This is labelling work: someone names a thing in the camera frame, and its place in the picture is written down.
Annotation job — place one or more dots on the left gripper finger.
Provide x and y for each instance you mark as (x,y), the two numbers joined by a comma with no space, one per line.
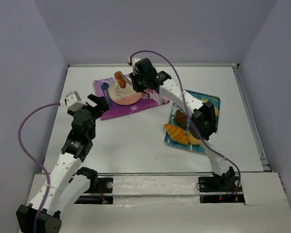
(103,107)
(100,101)

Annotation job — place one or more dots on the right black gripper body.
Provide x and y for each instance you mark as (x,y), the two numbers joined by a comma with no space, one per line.
(137,85)

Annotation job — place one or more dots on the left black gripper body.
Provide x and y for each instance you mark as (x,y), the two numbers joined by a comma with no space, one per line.
(95,107)

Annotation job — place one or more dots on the brown oval bread roll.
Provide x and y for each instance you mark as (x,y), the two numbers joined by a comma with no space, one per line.
(116,75)

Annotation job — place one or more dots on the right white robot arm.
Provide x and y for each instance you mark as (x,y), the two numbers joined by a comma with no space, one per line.
(226,175)

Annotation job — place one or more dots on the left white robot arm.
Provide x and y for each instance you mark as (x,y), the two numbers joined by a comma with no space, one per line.
(68,179)

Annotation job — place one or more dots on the purple floral placemat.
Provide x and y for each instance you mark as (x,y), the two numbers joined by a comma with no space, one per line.
(117,110)

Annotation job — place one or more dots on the cream and pink plate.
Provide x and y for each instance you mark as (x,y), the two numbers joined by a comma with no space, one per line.
(123,96)

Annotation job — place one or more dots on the blue plastic spoon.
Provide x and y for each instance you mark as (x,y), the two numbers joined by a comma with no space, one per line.
(105,87)

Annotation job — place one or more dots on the chocolate croissant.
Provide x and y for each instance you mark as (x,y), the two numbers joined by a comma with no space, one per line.
(181,119)

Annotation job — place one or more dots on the golden striped croissant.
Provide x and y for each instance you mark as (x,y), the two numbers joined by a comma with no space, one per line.
(176,134)

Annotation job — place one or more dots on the large pale bagel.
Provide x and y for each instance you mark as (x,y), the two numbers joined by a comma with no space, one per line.
(192,140)

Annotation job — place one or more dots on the teal floral tray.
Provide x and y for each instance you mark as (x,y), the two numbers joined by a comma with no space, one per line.
(194,148)

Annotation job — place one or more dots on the small round bun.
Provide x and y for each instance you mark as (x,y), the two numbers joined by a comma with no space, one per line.
(216,111)

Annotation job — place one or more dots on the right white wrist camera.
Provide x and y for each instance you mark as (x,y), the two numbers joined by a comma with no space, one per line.
(132,62)

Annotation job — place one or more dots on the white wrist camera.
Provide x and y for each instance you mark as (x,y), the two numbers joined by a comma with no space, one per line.
(72,101)
(132,62)

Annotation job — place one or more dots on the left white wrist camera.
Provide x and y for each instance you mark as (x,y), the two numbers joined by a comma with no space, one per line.
(72,101)

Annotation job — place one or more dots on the aluminium table rail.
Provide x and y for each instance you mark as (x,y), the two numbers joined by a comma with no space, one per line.
(232,65)

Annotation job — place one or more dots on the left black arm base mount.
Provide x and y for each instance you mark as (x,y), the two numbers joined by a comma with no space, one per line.
(100,192)

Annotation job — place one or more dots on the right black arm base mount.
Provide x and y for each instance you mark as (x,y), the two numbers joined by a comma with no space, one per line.
(211,193)

